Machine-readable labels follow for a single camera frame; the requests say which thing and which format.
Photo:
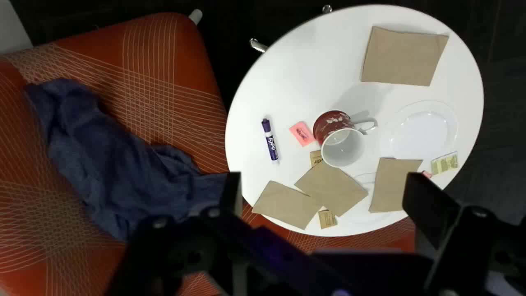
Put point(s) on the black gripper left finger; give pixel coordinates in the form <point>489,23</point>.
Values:
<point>180,256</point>

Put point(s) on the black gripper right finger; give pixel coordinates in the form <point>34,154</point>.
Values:
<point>465,246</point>

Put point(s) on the purple Expo marker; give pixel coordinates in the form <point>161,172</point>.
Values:
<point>269,139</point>

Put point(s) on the red mug white inside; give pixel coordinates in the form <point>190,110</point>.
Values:
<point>338,136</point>

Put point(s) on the small pink packet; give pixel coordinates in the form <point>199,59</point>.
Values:
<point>427,172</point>

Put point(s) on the yellow green packet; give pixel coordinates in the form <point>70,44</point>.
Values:
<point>443,162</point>

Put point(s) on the blue cloth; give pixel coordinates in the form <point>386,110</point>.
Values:
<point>108,164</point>

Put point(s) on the white plate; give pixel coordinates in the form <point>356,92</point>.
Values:
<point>420,128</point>

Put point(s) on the small brown packet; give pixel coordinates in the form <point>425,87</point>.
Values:
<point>315,157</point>
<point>327,217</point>

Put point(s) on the pink eraser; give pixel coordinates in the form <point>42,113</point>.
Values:
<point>300,133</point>

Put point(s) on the orange patterned sofa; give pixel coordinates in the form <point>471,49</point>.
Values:
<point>148,70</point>

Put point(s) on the large brown paper napkin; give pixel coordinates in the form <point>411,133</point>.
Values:
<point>404,54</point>

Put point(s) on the chrome table base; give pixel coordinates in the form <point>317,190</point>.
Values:
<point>256,44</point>

